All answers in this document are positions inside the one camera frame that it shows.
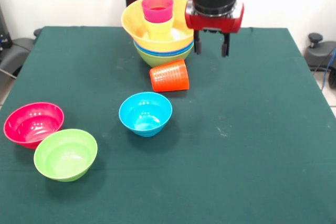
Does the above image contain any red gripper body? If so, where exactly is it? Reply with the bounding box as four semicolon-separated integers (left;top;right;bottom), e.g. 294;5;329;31
184;0;245;34

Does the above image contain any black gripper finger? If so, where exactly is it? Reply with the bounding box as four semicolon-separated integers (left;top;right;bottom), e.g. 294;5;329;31
193;30;202;55
220;32;231;58

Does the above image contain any large green bowl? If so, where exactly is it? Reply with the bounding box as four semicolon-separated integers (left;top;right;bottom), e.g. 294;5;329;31
134;45;195;69

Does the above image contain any red cup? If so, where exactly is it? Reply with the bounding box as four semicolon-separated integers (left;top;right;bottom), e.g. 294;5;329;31
149;59;190;93

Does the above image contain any purple cup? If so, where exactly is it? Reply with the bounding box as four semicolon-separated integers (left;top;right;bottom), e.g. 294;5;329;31
141;0;174;23

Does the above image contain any large orange bowl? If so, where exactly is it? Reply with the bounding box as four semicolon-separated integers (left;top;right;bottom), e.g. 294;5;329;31
121;0;196;52

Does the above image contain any small light blue bowl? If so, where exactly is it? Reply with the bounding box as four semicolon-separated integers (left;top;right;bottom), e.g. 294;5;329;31
118;92;173;138

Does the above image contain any small green bowl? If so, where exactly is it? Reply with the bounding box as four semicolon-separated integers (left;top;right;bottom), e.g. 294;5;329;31
33;129;98;183

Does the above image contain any small pink bowl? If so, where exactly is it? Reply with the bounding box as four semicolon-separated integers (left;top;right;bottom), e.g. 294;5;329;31
3;102;65;150

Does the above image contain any dark green tablecloth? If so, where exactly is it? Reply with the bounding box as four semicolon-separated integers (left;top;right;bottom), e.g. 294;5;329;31
0;26;336;224

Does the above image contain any dark grey pedestal foot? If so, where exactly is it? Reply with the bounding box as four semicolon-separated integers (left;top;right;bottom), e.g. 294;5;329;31
0;37;35;78
304;33;336;71

